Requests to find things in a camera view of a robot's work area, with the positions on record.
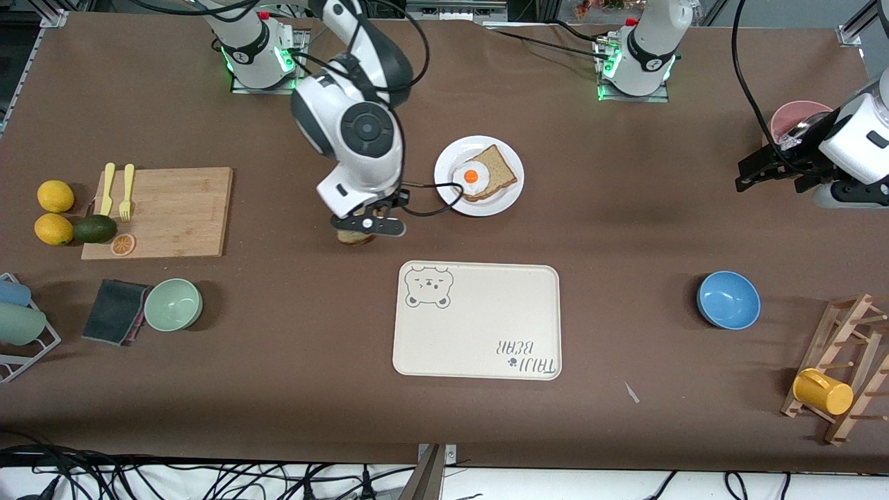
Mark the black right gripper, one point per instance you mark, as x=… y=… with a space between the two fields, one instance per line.
x=396 y=200

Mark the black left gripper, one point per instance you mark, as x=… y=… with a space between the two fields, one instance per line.
x=794 y=159

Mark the brown bread slice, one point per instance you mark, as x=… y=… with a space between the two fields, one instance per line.
x=501 y=170
x=354 y=240

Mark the round white plate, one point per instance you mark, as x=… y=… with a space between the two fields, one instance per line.
x=448 y=201

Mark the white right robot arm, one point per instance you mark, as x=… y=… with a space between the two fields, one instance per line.
x=361 y=128

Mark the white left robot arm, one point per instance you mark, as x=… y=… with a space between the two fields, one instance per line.
x=649 y=55

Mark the pink bowl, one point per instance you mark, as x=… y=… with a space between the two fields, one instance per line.
x=792 y=110

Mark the toy fried egg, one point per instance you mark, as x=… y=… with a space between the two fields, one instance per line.
x=471 y=178

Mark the blue bowl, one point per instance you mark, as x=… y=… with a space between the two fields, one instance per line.
x=728 y=300

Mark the cream bear print tray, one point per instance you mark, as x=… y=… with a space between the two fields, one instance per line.
x=479 y=326

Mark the wooden cup rack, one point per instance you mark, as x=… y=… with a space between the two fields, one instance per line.
x=823 y=333

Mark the wooden cutting board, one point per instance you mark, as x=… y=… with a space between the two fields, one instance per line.
x=173 y=208

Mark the yellow mug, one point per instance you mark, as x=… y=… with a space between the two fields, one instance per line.
x=823 y=392

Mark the colourful toy food pile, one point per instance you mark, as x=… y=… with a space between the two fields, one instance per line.
x=590 y=8

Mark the pale green bowl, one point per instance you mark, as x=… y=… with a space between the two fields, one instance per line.
x=173 y=305

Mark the small grey paper scrap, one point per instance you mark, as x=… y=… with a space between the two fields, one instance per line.
x=632 y=393

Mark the yellow plastic fork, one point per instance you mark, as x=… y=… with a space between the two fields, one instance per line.
x=126 y=205

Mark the toy orange slice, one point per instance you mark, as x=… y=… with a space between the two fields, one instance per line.
x=123 y=244

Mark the yellow plastic knife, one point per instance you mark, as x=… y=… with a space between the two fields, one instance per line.
x=106 y=194

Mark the dark green avocado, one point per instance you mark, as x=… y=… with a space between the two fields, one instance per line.
x=94 y=229

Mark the dark grey sponge cloth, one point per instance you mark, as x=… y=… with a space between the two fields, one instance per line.
x=111 y=311

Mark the yellow lemon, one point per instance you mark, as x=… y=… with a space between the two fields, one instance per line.
x=55 y=196
x=53 y=230

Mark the light blue cup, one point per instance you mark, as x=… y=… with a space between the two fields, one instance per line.
x=12 y=292

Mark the pale green cup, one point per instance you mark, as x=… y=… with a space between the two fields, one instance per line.
x=19 y=323

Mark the aluminium profile rail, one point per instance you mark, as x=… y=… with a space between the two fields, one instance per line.
x=853 y=31
x=28 y=62

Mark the grey metal frame beam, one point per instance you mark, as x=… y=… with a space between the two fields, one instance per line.
x=455 y=10

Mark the grey metal mounting bracket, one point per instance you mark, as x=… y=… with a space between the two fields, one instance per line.
x=436 y=453

